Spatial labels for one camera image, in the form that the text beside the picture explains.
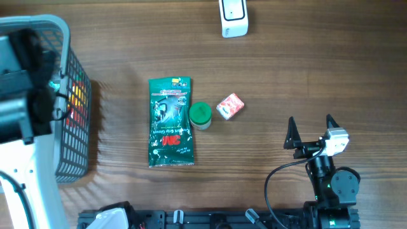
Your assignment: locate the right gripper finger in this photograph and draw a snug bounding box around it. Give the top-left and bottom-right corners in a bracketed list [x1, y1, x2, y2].
[284, 116, 301, 149]
[326, 114, 340, 128]

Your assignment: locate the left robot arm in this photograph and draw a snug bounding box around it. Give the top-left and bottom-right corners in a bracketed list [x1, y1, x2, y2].
[1, 29, 69, 228]

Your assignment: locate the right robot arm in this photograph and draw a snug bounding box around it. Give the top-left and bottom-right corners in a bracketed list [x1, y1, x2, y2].
[284, 114, 361, 229]

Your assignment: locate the white barcode scanner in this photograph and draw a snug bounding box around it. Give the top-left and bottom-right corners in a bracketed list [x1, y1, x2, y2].
[219, 0, 249, 38]

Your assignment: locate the red white small packet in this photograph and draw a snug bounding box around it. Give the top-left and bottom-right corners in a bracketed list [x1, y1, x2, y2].
[216, 93, 244, 120]

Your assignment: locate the green lid seasoning jar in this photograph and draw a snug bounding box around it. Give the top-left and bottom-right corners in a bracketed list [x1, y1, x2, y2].
[189, 102, 212, 130]

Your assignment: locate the green 3M gloves package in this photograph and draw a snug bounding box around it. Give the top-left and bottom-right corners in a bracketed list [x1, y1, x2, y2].
[148, 76, 195, 167]

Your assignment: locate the grey plastic shopping basket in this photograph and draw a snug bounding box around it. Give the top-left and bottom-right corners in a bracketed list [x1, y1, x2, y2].
[1, 15, 92, 184]

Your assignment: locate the black right camera cable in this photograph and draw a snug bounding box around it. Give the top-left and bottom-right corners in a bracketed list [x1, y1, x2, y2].
[264, 146, 326, 229]

